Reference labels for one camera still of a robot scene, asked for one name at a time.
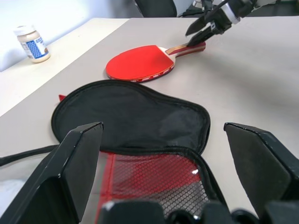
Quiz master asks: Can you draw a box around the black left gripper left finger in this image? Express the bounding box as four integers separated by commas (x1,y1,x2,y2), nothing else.
0,121,104,224

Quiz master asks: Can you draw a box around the black office chair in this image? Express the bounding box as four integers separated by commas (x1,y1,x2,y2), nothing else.
135,0,177,18

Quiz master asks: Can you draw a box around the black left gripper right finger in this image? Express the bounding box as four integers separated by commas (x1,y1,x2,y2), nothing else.
223,122,299,217

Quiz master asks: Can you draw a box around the red table tennis paddle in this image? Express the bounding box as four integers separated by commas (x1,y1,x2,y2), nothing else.
105,42,207,84

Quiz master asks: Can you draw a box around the white jar blue label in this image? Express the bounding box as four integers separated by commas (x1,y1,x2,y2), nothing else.
13,24,51,64

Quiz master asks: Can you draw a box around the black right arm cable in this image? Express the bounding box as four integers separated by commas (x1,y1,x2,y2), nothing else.
178,0,226,18

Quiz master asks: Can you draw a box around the black paddle case red mesh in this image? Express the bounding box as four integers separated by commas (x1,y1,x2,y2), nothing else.
0,79,231,219

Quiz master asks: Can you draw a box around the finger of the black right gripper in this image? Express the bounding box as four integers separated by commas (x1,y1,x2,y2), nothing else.
187,22,217,47
185,2,226,37

